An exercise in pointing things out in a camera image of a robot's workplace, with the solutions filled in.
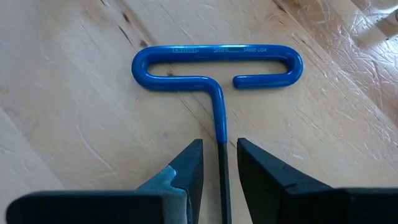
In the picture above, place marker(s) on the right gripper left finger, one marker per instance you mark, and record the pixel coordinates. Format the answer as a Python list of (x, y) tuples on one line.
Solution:
[(109, 207)]

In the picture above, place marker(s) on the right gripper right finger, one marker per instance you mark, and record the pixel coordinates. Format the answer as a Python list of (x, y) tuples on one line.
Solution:
[(311, 205)]

